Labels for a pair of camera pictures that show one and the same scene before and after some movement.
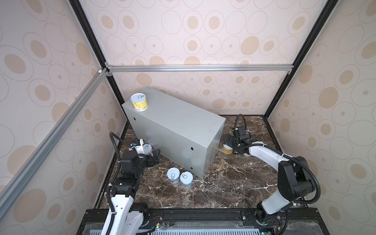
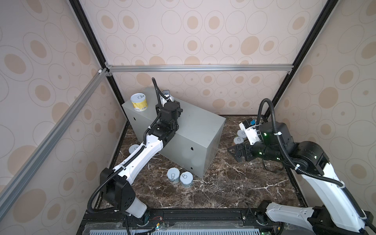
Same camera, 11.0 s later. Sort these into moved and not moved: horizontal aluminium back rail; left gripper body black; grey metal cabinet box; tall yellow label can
Moved: left gripper body black
Not moved: horizontal aluminium back rail; grey metal cabinet box; tall yellow label can
